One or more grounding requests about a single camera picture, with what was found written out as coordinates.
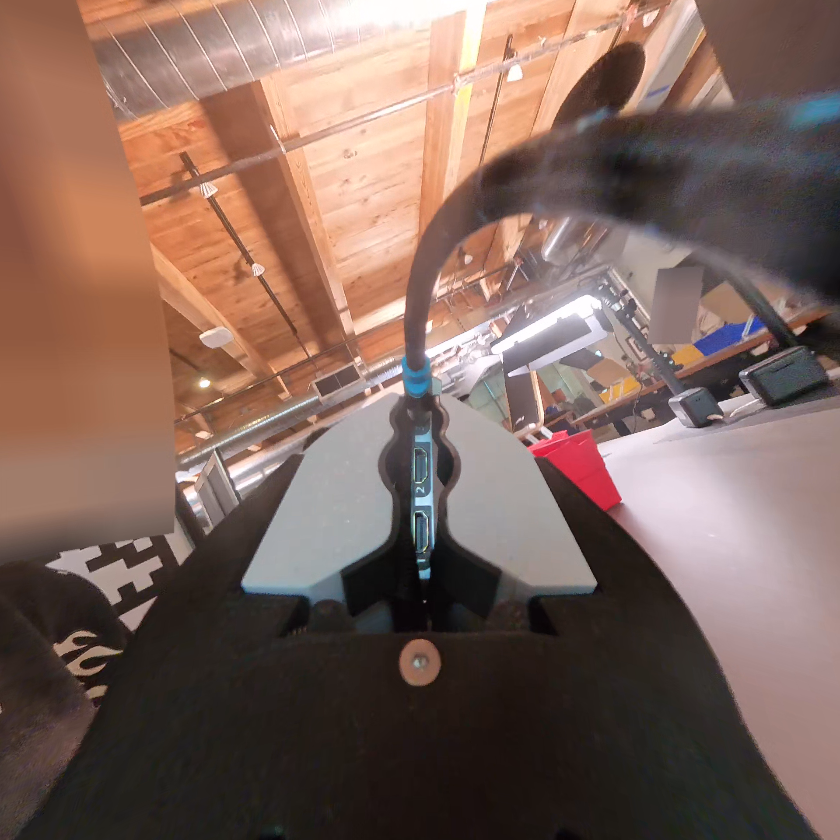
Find wooden workbench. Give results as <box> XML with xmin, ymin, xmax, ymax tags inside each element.
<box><xmin>571</xmin><ymin>308</ymin><xmax>836</xmax><ymax>435</ymax></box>

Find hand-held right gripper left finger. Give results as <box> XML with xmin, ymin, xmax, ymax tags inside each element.
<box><xmin>241</xmin><ymin>392</ymin><xmax>417</xmax><ymax>619</ymax></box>

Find grey hdmi port adapter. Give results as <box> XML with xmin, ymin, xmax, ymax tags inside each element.
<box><xmin>409</xmin><ymin>422</ymin><xmax>438</xmax><ymax>584</ymax></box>

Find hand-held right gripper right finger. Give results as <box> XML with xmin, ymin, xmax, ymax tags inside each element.
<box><xmin>428</xmin><ymin>394</ymin><xmax>599</xmax><ymax>619</ymax></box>

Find blue storage bins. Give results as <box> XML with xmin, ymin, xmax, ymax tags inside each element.
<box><xmin>696</xmin><ymin>316</ymin><xmax>769</xmax><ymax>353</ymax></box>

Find thin silver air duct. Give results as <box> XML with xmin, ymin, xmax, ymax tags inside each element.
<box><xmin>174</xmin><ymin>357</ymin><xmax>404</xmax><ymax>471</ymax></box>

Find red plastic bin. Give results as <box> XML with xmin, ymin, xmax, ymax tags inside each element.
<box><xmin>528</xmin><ymin>430</ymin><xmax>623</xmax><ymax>513</ymax></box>

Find black equipment case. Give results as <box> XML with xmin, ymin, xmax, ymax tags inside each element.
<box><xmin>739</xmin><ymin>346</ymin><xmax>829</xmax><ymax>406</ymax></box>

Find large silver air duct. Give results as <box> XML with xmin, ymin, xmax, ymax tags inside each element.
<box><xmin>92</xmin><ymin>0</ymin><xmax>488</xmax><ymax>123</ymax></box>

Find ceiling air vent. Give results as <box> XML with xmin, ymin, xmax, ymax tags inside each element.
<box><xmin>311</xmin><ymin>369</ymin><xmax>362</xmax><ymax>400</ymax></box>

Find person's black printed clothing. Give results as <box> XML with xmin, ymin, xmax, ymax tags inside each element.
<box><xmin>0</xmin><ymin>561</ymin><xmax>132</xmax><ymax>840</ymax></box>

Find metal ceiling pipe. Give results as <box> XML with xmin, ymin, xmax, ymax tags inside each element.
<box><xmin>139</xmin><ymin>13</ymin><xmax>657</xmax><ymax>206</ymax></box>

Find black white patterned cloth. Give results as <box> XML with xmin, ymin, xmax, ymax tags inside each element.
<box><xmin>39</xmin><ymin>535</ymin><xmax>198</xmax><ymax>632</ymax></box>

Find small grey power adapter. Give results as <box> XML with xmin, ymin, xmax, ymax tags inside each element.
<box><xmin>668</xmin><ymin>387</ymin><xmax>724</xmax><ymax>429</ymax></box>

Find black track light rail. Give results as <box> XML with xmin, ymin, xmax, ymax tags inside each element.
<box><xmin>178</xmin><ymin>152</ymin><xmax>315</xmax><ymax>361</ymax></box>

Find black hdmi cable blue rings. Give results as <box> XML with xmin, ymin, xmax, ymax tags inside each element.
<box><xmin>403</xmin><ymin>98</ymin><xmax>840</xmax><ymax>401</ymax></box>

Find studio light panel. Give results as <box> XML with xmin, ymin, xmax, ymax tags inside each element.
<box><xmin>491</xmin><ymin>294</ymin><xmax>613</xmax><ymax>379</ymax></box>

